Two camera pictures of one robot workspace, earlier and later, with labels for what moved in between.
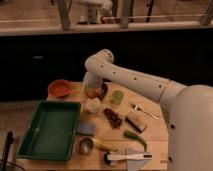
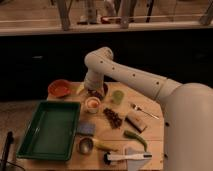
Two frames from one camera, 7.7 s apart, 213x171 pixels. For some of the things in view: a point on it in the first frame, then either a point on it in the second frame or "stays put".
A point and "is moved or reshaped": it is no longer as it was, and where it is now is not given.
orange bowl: [59, 88] stays put
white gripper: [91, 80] stays put
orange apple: [93, 93] is moved or reshaped
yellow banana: [104, 145] stays put
